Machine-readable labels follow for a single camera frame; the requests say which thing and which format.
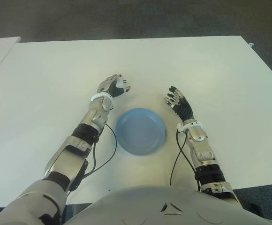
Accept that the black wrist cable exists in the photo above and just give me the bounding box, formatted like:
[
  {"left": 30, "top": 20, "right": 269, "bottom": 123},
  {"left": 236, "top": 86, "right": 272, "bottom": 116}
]
[
  {"left": 81, "top": 124, "right": 117, "bottom": 181},
  {"left": 170, "top": 130, "right": 201, "bottom": 192}
]

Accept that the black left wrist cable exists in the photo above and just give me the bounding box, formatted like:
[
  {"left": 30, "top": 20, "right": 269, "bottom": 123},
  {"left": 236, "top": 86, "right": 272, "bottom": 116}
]
[{"left": 81, "top": 124, "right": 117, "bottom": 181}]

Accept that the grey robot torso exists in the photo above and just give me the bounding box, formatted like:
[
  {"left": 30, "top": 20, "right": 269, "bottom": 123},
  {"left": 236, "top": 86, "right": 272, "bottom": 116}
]
[{"left": 63, "top": 185, "right": 272, "bottom": 225}]

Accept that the black floor object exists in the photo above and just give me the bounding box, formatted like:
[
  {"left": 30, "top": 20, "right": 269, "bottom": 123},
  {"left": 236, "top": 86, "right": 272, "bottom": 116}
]
[{"left": 248, "top": 202, "right": 263, "bottom": 216}]

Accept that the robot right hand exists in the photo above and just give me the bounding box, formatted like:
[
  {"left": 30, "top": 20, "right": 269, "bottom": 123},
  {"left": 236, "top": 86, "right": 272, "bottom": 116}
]
[{"left": 164, "top": 85, "right": 195, "bottom": 122}]

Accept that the blue plate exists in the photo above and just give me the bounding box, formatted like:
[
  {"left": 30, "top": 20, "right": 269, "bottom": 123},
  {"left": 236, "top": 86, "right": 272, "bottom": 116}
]
[{"left": 115, "top": 107, "right": 167, "bottom": 156}]

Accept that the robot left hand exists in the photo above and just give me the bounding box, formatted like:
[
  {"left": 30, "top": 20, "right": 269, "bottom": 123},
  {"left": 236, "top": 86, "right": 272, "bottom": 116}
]
[{"left": 96, "top": 74, "right": 131, "bottom": 98}]

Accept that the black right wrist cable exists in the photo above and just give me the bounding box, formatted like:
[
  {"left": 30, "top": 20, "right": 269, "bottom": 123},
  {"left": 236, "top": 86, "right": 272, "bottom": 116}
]
[{"left": 170, "top": 130, "right": 201, "bottom": 192}]

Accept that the white charger plug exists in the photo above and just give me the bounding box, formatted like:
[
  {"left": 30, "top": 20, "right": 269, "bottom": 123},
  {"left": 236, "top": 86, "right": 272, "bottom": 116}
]
[{"left": 116, "top": 79, "right": 130, "bottom": 89}]

